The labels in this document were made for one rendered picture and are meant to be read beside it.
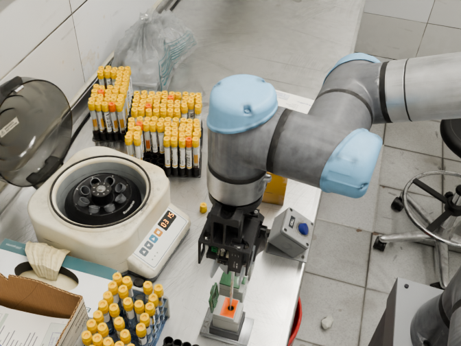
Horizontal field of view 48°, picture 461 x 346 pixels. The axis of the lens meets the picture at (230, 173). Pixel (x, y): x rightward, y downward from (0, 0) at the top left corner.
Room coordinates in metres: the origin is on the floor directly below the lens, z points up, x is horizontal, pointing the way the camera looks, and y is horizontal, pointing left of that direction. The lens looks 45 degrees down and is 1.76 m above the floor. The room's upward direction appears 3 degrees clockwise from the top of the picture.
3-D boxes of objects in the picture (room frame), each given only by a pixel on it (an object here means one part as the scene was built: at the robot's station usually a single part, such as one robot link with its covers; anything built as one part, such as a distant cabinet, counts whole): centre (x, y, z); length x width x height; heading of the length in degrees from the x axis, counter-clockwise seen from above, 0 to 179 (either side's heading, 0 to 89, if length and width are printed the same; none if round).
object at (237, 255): (0.45, -0.01, 1.22); 0.09 x 0.08 x 0.12; 166
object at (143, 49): (1.26, 0.27, 0.97); 0.26 x 0.17 x 0.19; 0
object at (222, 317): (0.48, -0.01, 0.92); 0.05 x 0.04 x 0.06; 76
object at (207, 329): (0.48, -0.01, 0.89); 0.09 x 0.05 x 0.04; 76
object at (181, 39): (1.42, 0.22, 0.94); 0.20 x 0.17 x 0.14; 149
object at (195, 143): (0.88, 0.08, 0.93); 0.02 x 0.02 x 0.11
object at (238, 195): (0.46, -0.01, 1.30); 0.08 x 0.08 x 0.05
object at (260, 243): (0.47, -0.03, 1.16); 0.05 x 0.02 x 0.09; 76
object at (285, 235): (0.69, -0.12, 0.92); 0.13 x 0.07 x 0.08; 76
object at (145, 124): (0.93, 0.20, 0.94); 0.02 x 0.02 x 0.11
